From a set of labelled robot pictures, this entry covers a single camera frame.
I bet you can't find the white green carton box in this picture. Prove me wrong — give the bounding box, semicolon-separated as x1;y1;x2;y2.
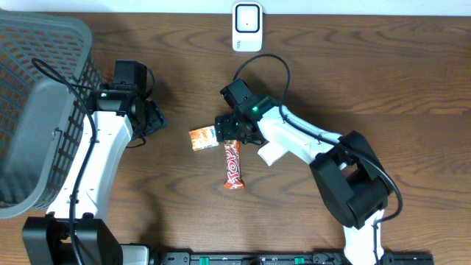
258;142;288;166

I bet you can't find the grey plastic basket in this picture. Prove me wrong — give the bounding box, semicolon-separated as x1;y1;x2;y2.
1;10;102;219

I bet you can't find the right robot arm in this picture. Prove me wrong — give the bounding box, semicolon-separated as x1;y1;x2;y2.
215;78;397;264

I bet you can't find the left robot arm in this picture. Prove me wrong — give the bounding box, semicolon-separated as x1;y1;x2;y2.
22;60;167;265

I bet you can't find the white barcode scanner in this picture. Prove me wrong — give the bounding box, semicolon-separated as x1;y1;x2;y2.
232;1;263;52

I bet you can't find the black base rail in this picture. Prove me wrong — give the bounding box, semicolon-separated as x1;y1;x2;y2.
149;252;434;265

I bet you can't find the orange snack bar wrapper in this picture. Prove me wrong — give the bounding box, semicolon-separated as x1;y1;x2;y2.
224;140;244;189

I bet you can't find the orange tissue pack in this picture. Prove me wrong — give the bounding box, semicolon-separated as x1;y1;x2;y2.
189;125;219;151

